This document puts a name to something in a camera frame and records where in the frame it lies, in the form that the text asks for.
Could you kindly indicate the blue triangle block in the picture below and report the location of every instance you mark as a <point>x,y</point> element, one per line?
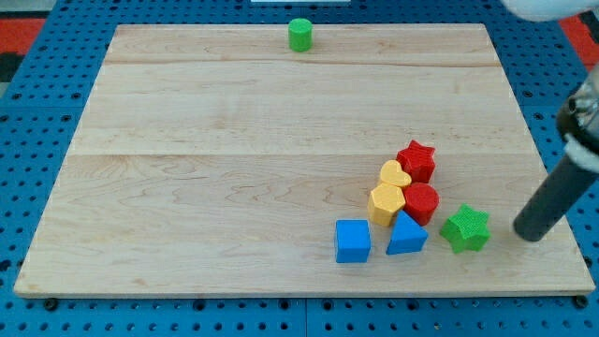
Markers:
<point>407,236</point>

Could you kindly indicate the yellow hexagon block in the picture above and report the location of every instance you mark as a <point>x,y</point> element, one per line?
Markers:
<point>385,201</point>

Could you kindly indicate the green cylinder block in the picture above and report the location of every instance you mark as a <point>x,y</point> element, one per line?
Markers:
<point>299,32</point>

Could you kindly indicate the red star block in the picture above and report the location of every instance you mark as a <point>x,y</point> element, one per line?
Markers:
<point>418,161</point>

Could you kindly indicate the yellow heart block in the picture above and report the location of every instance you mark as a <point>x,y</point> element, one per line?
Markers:
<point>392,173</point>

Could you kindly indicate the wooden board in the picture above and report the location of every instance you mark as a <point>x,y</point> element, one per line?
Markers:
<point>211,161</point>

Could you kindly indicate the blue cube block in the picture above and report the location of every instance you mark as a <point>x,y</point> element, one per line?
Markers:
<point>352,241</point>

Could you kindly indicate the green star block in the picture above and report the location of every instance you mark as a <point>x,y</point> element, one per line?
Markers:
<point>466,229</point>

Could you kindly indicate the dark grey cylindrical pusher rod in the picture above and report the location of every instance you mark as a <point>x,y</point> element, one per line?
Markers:
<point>565,184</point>

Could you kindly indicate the red cylinder block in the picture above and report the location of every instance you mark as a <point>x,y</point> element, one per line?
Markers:
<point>421,201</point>

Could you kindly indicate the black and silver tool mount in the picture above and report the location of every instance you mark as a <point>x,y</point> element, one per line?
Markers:
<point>577,123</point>

